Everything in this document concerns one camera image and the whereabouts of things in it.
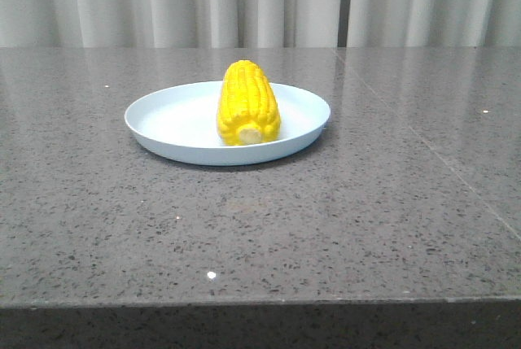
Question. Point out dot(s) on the yellow corn cob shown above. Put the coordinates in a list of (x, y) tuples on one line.
[(247, 112)]

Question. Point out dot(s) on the light blue round plate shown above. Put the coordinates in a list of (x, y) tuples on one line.
[(179, 123)]

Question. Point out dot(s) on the white pleated curtain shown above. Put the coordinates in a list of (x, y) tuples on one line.
[(259, 23)]

